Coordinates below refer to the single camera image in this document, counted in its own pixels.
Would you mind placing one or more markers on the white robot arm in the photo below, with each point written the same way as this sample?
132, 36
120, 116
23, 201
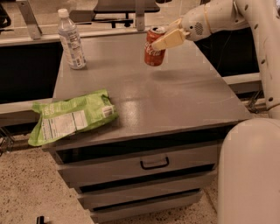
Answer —
249, 163

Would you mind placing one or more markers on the clear plastic water bottle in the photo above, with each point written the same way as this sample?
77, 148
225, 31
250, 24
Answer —
70, 40

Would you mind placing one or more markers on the red coke can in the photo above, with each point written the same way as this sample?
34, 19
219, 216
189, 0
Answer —
152, 56

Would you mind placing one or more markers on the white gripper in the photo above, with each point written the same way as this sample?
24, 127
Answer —
193, 24

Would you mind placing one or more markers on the grey drawer cabinet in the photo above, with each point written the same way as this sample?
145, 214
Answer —
181, 109

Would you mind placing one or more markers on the black drawer handle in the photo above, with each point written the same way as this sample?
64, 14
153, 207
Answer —
151, 165

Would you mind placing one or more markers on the green rice chip bag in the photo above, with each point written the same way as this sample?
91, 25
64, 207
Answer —
63, 118

